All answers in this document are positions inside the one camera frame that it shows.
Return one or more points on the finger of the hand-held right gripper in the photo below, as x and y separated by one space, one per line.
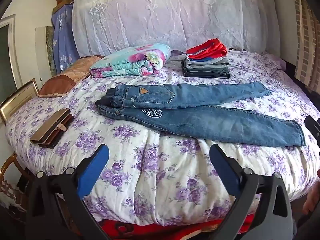
312 123

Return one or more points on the white lace cover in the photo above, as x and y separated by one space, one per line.
162 12

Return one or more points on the wooden chair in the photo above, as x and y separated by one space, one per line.
7 170

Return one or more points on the orange brown pillow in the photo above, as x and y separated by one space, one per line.
62 80

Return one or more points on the small black object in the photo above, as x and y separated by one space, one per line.
236 49

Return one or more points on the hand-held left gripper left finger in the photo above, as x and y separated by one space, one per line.
96 170

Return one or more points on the red patterned blanket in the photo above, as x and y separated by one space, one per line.
175 231

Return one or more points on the purple floral bedspread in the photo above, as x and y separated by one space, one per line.
155 160

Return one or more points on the blue printed cloth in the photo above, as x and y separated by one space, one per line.
62 42

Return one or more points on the white framed door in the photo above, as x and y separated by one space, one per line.
6 55

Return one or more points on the person's right hand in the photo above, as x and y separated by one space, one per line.
312 200

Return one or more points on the brick pattern curtain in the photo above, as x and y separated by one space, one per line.
307 42

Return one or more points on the purple floral pillow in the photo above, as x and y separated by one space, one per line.
265 62

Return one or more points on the green marble panel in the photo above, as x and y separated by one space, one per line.
47 50

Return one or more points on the brown wallet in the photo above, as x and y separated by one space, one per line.
66 123
48 127

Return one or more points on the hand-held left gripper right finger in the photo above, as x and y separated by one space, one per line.
222 167

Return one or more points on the folded teal pink floral quilt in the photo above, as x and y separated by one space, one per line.
130 60

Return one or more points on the folded red blue garment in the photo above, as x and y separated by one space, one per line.
215 47

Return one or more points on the folded grey garment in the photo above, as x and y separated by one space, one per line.
200 65

